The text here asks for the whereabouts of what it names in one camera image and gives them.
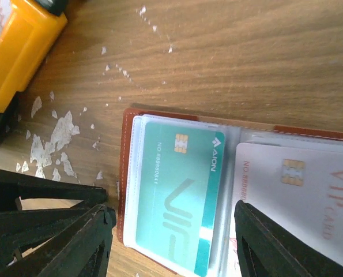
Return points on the teal credit card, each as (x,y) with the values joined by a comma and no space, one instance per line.
(179,183)

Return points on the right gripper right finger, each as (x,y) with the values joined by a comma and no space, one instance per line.
(267,249)

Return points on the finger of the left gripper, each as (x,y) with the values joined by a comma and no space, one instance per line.
(22,232)
(15,185)

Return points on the orange bin white cards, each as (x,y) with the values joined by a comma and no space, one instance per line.
(28,29)

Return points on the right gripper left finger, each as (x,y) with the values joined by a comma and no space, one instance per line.
(81,249)

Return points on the brown leather card holder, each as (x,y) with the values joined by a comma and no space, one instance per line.
(224,250)

